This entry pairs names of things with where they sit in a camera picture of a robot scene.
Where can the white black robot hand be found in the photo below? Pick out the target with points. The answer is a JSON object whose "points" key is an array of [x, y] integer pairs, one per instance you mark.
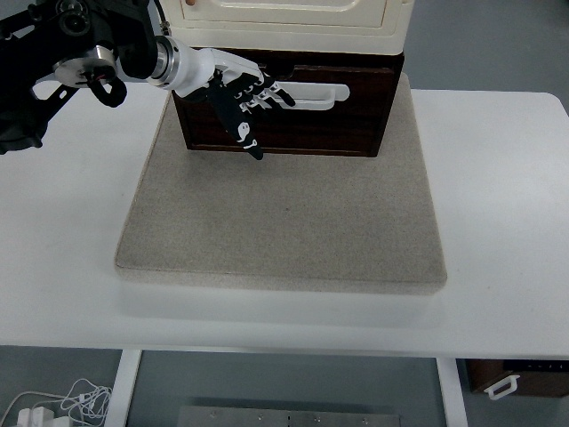
{"points": [[184, 70]]}

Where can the dark wood drawer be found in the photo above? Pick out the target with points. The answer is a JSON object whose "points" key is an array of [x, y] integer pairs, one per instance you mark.
{"points": [[353, 128]]}

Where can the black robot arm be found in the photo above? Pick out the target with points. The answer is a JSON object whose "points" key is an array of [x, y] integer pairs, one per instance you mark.
{"points": [[52, 49]]}

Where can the dark wood drawer cabinet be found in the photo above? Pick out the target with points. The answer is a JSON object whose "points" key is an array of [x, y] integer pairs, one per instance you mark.
{"points": [[281, 64]]}

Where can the cream upper cabinet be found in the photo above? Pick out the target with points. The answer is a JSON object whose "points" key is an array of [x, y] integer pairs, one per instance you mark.
{"points": [[353, 26]]}

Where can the spare brown drawer on floor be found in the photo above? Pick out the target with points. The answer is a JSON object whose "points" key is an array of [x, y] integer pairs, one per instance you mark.
{"points": [[498, 378]]}

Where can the beige fabric mat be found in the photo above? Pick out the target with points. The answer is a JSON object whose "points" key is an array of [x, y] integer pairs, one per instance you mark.
{"points": [[287, 222]]}

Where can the white table leg left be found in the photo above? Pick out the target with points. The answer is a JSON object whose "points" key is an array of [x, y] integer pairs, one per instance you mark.
{"points": [[121, 397]]}

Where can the white table leg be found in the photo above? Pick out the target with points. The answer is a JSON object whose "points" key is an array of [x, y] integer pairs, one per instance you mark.
{"points": [[121, 397], [451, 392]]}

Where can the white table leg right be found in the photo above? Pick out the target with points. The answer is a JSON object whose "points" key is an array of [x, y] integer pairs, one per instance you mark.
{"points": [[451, 392]]}

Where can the white power adapter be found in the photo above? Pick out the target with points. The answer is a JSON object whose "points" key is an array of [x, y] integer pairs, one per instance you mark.
{"points": [[35, 417]]}

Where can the white drawer handle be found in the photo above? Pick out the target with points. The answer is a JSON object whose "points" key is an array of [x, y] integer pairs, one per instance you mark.
{"points": [[314, 96]]}

